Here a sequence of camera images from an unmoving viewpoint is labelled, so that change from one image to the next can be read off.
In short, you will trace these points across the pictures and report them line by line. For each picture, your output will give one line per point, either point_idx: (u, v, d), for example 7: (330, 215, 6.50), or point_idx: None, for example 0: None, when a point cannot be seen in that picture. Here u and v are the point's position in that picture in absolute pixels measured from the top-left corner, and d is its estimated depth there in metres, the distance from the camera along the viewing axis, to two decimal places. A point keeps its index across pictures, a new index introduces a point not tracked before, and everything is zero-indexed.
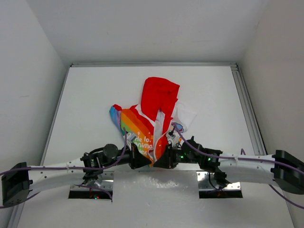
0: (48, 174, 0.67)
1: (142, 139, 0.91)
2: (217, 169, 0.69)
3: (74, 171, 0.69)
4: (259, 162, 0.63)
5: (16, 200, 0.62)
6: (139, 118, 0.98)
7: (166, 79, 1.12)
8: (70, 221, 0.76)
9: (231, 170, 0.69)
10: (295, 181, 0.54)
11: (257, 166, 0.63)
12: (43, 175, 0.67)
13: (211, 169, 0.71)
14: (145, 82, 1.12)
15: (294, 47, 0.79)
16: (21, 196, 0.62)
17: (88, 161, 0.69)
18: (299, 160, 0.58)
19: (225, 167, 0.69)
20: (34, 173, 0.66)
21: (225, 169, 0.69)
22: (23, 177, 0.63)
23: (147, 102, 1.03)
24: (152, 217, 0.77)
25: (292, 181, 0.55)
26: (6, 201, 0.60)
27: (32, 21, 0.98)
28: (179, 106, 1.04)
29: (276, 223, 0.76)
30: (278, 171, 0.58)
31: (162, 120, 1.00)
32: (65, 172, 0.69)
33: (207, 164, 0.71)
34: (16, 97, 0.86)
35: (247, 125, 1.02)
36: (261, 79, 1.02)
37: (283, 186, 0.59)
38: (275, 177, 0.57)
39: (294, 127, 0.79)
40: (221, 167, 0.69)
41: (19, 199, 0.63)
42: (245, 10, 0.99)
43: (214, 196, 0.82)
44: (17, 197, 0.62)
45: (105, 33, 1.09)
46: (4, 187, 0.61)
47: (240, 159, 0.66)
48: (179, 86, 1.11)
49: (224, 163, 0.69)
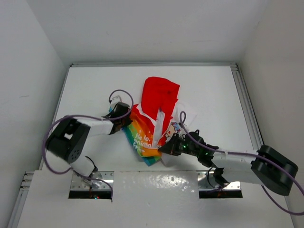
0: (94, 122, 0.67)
1: (142, 137, 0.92)
2: (213, 164, 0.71)
3: (107, 123, 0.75)
4: (243, 156, 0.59)
5: (75, 151, 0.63)
6: (140, 118, 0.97)
7: (166, 79, 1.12)
8: (70, 221, 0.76)
9: (223, 163, 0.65)
10: (277, 178, 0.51)
11: (241, 159, 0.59)
12: (90, 122, 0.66)
13: (207, 164, 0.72)
14: (144, 83, 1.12)
15: (294, 48, 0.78)
16: (79, 146, 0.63)
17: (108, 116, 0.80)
18: (285, 158, 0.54)
19: (218, 161, 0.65)
20: (83, 120, 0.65)
21: (218, 164, 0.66)
22: (72, 130, 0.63)
23: (147, 102, 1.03)
24: (152, 217, 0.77)
25: (270, 175, 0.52)
26: (70, 154, 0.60)
27: (32, 21, 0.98)
28: (179, 107, 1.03)
29: (277, 223, 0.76)
30: (257, 163, 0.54)
31: (162, 120, 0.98)
32: (102, 122, 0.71)
33: (205, 156, 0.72)
34: (16, 97, 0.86)
35: (247, 125, 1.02)
36: (261, 79, 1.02)
37: (263, 181, 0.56)
38: (253, 169, 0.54)
39: (294, 127, 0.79)
40: (214, 161, 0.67)
41: (77, 151, 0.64)
42: (245, 10, 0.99)
43: (214, 196, 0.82)
44: (77, 147, 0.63)
45: (105, 33, 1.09)
46: (60, 140, 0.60)
47: (229, 154, 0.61)
48: (179, 86, 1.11)
49: (215, 157, 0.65)
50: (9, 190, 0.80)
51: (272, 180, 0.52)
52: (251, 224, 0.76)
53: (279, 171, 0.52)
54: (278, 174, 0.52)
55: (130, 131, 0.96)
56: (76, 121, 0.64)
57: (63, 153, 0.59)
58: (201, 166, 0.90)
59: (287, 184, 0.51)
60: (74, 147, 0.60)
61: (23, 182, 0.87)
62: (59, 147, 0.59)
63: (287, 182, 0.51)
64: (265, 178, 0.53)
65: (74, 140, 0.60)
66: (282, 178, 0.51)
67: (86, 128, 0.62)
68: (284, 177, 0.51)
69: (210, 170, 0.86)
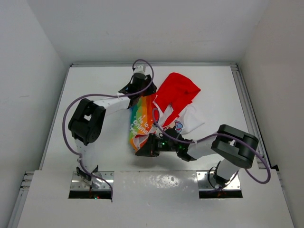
0: (109, 102, 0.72)
1: (143, 122, 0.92)
2: (191, 157, 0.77)
3: (123, 99, 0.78)
4: None
5: (95, 133, 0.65)
6: (152, 106, 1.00)
7: (189, 79, 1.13)
8: (70, 221, 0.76)
9: (196, 152, 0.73)
10: (239, 152, 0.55)
11: None
12: (107, 103, 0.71)
13: (186, 158, 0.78)
14: (168, 75, 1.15)
15: (294, 48, 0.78)
16: (99, 127, 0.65)
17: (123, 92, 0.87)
18: (242, 132, 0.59)
19: (193, 152, 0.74)
20: (99, 102, 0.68)
21: (194, 155, 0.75)
22: (90, 112, 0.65)
23: (163, 94, 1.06)
24: (152, 217, 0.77)
25: (233, 151, 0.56)
26: (90, 134, 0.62)
27: (32, 21, 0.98)
28: (187, 109, 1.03)
29: (277, 223, 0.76)
30: (217, 142, 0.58)
31: (168, 115, 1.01)
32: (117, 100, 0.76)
33: (183, 151, 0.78)
34: (16, 97, 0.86)
35: (247, 125, 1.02)
36: (261, 78, 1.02)
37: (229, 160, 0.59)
38: (214, 149, 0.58)
39: (294, 127, 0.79)
40: (190, 153, 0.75)
41: (97, 133, 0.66)
42: (245, 10, 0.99)
43: (214, 196, 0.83)
44: (97, 129, 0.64)
45: (105, 33, 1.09)
46: (79, 123, 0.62)
47: (198, 142, 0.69)
48: (199, 90, 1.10)
49: (190, 148, 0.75)
50: (9, 190, 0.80)
51: (233, 156, 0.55)
52: (251, 224, 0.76)
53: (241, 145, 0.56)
54: (239, 149, 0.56)
55: (136, 112, 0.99)
56: (93, 104, 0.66)
57: (85, 134, 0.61)
58: (201, 166, 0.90)
59: (249, 156, 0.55)
60: (93, 127, 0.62)
61: (23, 182, 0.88)
62: (81, 129, 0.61)
63: (249, 154, 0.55)
64: (227, 155, 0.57)
65: (93, 121, 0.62)
66: (243, 151, 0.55)
67: (103, 109, 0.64)
68: (246, 151, 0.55)
69: (210, 170, 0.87)
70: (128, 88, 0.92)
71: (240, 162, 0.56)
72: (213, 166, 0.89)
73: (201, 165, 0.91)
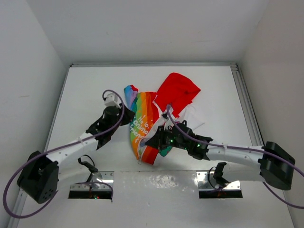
0: (68, 152, 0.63)
1: (143, 122, 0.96)
2: (205, 156, 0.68)
3: (89, 142, 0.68)
4: (247, 152, 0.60)
5: (49, 191, 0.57)
6: (151, 106, 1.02)
7: (189, 79, 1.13)
8: (70, 221, 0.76)
9: (219, 157, 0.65)
10: (283, 175, 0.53)
11: (244, 155, 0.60)
12: (64, 154, 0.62)
13: (198, 156, 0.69)
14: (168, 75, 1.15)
15: (294, 48, 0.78)
16: (52, 184, 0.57)
17: (93, 130, 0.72)
18: (289, 155, 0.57)
19: (214, 154, 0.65)
20: (53, 155, 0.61)
21: (212, 156, 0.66)
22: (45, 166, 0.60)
23: (163, 95, 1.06)
24: (152, 217, 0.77)
25: (280, 174, 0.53)
26: (41, 194, 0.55)
27: (32, 21, 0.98)
28: (188, 109, 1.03)
29: (277, 223, 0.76)
30: (265, 162, 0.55)
31: None
32: (80, 145, 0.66)
33: (196, 150, 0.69)
34: (16, 97, 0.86)
35: (247, 125, 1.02)
36: (261, 79, 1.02)
37: (265, 177, 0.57)
38: (261, 167, 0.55)
39: (294, 128, 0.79)
40: (209, 154, 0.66)
41: (52, 190, 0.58)
42: (245, 10, 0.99)
43: (214, 196, 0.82)
44: (50, 187, 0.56)
45: (105, 34, 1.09)
46: (27, 184, 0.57)
47: (229, 148, 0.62)
48: (199, 90, 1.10)
49: (212, 149, 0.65)
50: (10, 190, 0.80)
51: (278, 178, 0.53)
52: (251, 224, 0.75)
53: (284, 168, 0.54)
54: (284, 172, 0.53)
55: (136, 112, 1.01)
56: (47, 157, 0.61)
57: (34, 195, 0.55)
58: (201, 166, 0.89)
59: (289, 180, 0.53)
60: (42, 187, 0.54)
61: None
62: (30, 189, 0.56)
63: (289, 177, 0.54)
64: (270, 175, 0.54)
65: (41, 182, 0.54)
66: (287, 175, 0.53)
67: (55, 166, 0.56)
68: (289, 174, 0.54)
69: (210, 170, 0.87)
70: (99, 124, 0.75)
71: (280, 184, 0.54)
72: (213, 166, 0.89)
73: (201, 165, 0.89)
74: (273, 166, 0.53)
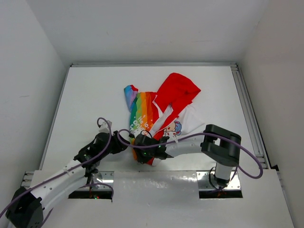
0: (52, 185, 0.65)
1: (143, 122, 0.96)
2: (168, 155, 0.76)
3: (75, 171, 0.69)
4: (193, 139, 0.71)
5: (34, 223, 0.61)
6: (151, 106, 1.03)
7: (189, 79, 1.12)
8: (70, 221, 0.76)
9: (176, 152, 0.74)
10: (226, 153, 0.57)
11: (191, 143, 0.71)
12: (49, 188, 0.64)
13: (163, 156, 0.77)
14: (168, 75, 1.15)
15: (294, 48, 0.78)
16: (38, 218, 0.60)
17: (82, 156, 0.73)
18: (228, 131, 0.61)
19: (171, 150, 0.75)
20: (38, 190, 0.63)
21: (172, 153, 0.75)
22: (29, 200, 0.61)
23: (163, 95, 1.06)
24: (152, 217, 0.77)
25: (222, 153, 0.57)
26: None
27: (31, 21, 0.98)
28: (189, 110, 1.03)
29: (277, 223, 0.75)
30: (206, 145, 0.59)
31: (168, 115, 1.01)
32: (67, 176, 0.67)
33: (158, 151, 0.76)
34: (16, 97, 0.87)
35: (247, 125, 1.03)
36: (261, 79, 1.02)
37: (217, 160, 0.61)
38: (204, 150, 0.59)
39: (294, 128, 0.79)
40: (168, 151, 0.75)
41: (37, 222, 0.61)
42: (245, 9, 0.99)
43: (214, 196, 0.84)
44: (35, 221, 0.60)
45: (105, 34, 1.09)
46: (13, 220, 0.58)
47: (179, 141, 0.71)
48: (200, 90, 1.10)
49: (169, 147, 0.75)
50: (10, 189, 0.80)
51: (222, 156, 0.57)
52: (251, 224, 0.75)
53: (229, 145, 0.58)
54: (226, 149, 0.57)
55: (135, 112, 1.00)
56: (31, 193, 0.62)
57: None
58: (201, 166, 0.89)
59: (235, 155, 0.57)
60: (28, 224, 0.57)
61: (25, 175, 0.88)
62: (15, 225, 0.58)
63: (234, 153, 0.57)
64: (215, 156, 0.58)
65: (26, 219, 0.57)
66: (230, 152, 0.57)
67: (38, 204, 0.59)
68: (232, 150, 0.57)
69: (211, 170, 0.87)
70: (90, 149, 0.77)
71: (228, 161, 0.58)
72: (213, 166, 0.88)
73: (201, 165, 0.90)
74: (213, 147, 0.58)
